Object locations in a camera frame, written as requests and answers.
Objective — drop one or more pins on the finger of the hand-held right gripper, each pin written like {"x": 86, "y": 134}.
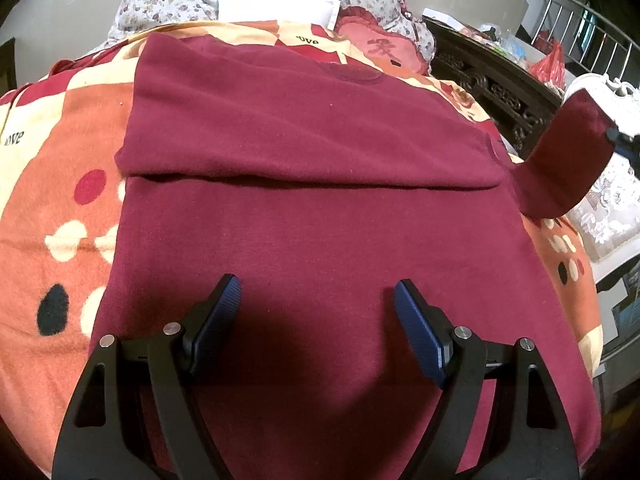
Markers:
{"x": 625, "y": 144}

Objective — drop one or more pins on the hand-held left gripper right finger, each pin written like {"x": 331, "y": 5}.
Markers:
{"x": 420, "y": 332}

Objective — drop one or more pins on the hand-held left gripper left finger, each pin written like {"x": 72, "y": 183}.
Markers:
{"x": 219, "y": 320}

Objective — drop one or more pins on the maroon sweater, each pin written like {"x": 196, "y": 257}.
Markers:
{"x": 310, "y": 220}

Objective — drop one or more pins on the white lace cloth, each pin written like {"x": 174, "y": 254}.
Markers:
{"x": 607, "y": 210}

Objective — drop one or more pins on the red plastic bag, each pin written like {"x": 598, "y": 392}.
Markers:
{"x": 550, "y": 67}

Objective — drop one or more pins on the metal railing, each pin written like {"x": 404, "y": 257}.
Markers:
{"x": 585, "y": 25}

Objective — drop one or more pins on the printed rose blanket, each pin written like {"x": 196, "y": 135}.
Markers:
{"x": 65, "y": 170}

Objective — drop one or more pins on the red embroidered cushion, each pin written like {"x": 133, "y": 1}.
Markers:
{"x": 380, "y": 42}

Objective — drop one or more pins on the white pillow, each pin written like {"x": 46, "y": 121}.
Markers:
{"x": 280, "y": 5}

